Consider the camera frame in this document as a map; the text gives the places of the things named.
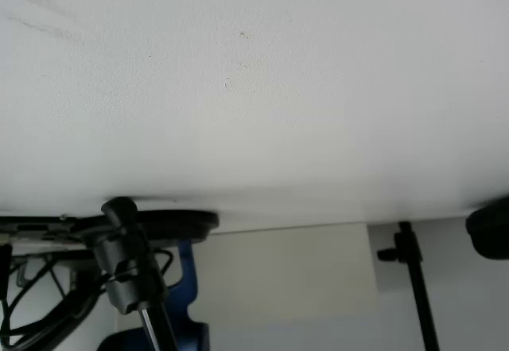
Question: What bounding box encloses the black round stand base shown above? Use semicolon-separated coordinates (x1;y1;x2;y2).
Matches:
77;209;220;245

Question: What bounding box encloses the blue clamp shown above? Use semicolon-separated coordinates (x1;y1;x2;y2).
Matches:
97;242;211;351

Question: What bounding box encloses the black rounded object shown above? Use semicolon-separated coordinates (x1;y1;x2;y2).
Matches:
464;196;509;263

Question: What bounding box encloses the black looped cable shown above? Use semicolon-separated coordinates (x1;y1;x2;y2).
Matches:
150;248;177;288

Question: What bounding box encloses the thick black cable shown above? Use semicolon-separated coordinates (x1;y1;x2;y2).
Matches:
0;275;108;351

